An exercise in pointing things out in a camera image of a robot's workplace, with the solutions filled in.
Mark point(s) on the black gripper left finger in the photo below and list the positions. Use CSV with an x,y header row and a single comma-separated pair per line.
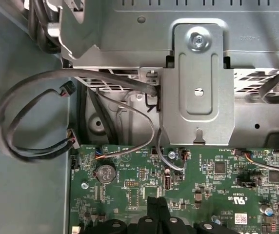
x,y
153,219

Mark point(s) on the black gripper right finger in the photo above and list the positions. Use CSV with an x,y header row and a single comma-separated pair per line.
x,y
165,224

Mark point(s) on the round coin battery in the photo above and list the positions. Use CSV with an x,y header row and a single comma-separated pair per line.
x,y
105,173

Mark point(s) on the green motherboard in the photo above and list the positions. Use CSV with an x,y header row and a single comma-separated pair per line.
x,y
227,195

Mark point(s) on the silver screw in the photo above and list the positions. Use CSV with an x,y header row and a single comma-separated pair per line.
x,y
199,41

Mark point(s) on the silver metal drive cage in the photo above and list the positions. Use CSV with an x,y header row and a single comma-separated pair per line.
x,y
129,24

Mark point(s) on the silver metal bracket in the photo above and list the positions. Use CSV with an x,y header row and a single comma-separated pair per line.
x,y
198,109

